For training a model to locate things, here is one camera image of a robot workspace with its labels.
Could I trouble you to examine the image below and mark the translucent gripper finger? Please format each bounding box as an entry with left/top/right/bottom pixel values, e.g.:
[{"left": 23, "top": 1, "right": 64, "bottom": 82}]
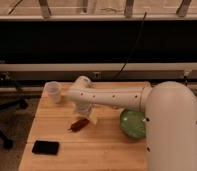
[{"left": 88, "top": 113, "right": 98, "bottom": 125}]

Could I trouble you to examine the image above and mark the translucent plastic cup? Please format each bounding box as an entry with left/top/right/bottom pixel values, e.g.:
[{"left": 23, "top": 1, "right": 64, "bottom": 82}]
[{"left": 45, "top": 81, "right": 61, "bottom": 103}]

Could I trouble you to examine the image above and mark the green ceramic bowl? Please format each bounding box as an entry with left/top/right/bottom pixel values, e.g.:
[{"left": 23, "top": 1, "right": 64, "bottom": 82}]
[{"left": 120, "top": 109, "right": 146, "bottom": 139}]

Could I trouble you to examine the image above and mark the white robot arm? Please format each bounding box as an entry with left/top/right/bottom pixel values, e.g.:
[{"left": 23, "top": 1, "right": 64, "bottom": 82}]
[{"left": 67, "top": 76, "right": 197, "bottom": 171}]

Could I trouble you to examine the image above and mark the black cable on wall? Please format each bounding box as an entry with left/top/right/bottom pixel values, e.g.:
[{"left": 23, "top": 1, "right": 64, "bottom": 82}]
[{"left": 111, "top": 11, "right": 148, "bottom": 81}]

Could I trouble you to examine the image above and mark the white baseboard heater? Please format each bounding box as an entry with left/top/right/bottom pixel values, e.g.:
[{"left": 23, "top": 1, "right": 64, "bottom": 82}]
[{"left": 0, "top": 63, "right": 197, "bottom": 80}]

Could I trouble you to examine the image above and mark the black phone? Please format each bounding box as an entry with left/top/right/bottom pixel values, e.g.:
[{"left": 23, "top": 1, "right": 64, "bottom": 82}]
[{"left": 32, "top": 140, "right": 59, "bottom": 155}]

